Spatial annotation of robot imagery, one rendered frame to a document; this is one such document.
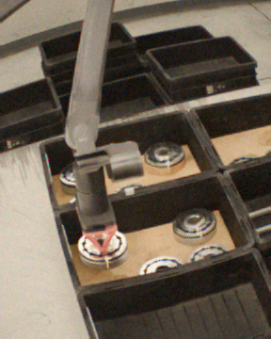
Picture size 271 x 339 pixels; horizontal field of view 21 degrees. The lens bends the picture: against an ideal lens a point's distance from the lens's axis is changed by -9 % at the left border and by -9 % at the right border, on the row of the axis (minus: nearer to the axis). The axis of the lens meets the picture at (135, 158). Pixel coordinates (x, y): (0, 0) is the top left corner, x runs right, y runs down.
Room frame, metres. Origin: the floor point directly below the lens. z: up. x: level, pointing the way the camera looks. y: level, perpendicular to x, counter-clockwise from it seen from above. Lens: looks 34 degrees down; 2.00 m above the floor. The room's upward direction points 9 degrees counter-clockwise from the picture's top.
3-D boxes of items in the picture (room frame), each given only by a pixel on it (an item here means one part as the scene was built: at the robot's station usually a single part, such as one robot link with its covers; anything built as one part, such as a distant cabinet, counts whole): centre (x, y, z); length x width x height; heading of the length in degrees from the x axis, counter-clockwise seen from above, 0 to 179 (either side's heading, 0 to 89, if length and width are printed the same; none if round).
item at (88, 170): (1.24, 0.08, 1.15); 0.07 x 0.06 x 0.07; 100
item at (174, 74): (2.74, -0.33, 0.37); 0.40 x 0.30 x 0.45; 101
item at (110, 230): (1.23, 0.09, 1.02); 0.07 x 0.07 x 0.09; 6
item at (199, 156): (1.60, 0.03, 0.87); 0.40 x 0.30 x 0.11; 97
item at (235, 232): (1.31, -0.01, 0.87); 0.40 x 0.30 x 0.11; 97
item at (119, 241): (1.24, 0.09, 0.97); 0.10 x 0.10 x 0.01
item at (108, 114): (2.66, 0.06, 0.31); 0.40 x 0.30 x 0.34; 101
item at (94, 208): (1.24, 0.09, 1.09); 0.10 x 0.07 x 0.07; 6
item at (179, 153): (1.69, -0.07, 0.86); 0.10 x 0.10 x 0.01
